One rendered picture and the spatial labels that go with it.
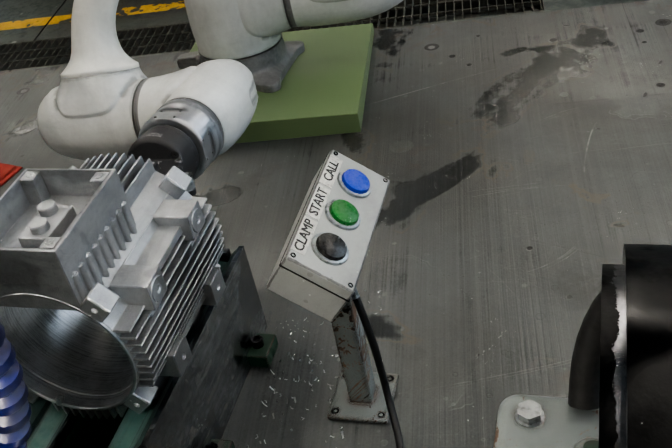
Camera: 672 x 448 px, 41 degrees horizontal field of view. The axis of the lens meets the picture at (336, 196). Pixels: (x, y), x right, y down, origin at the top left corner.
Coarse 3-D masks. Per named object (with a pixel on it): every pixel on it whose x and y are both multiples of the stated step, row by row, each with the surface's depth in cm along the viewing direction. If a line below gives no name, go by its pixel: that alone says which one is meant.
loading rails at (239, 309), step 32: (224, 256) 106; (224, 320) 101; (256, 320) 110; (192, 352) 93; (224, 352) 101; (256, 352) 108; (192, 384) 93; (224, 384) 101; (32, 416) 91; (64, 416) 91; (96, 416) 96; (128, 416) 89; (160, 416) 87; (192, 416) 93; (224, 416) 101
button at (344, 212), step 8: (336, 200) 86; (344, 200) 86; (336, 208) 85; (344, 208) 85; (352, 208) 86; (336, 216) 84; (344, 216) 84; (352, 216) 85; (344, 224) 84; (352, 224) 85
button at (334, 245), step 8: (320, 240) 81; (328, 240) 81; (336, 240) 82; (320, 248) 81; (328, 248) 81; (336, 248) 81; (344, 248) 82; (328, 256) 80; (336, 256) 81; (344, 256) 81
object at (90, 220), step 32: (32, 192) 86; (64, 192) 87; (96, 192) 81; (0, 224) 83; (32, 224) 81; (64, 224) 82; (96, 224) 81; (128, 224) 86; (0, 256) 77; (32, 256) 76; (64, 256) 76; (96, 256) 81; (0, 288) 80; (32, 288) 79; (64, 288) 78
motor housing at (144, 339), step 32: (96, 160) 93; (128, 160) 92; (128, 192) 89; (160, 192) 92; (128, 256) 85; (160, 256) 85; (192, 256) 91; (192, 288) 90; (0, 320) 87; (32, 320) 92; (64, 320) 95; (96, 320) 79; (128, 320) 81; (160, 320) 84; (192, 320) 92; (32, 352) 91; (64, 352) 93; (96, 352) 94; (128, 352) 81; (160, 352) 84; (32, 384) 89; (64, 384) 90; (96, 384) 91; (128, 384) 88
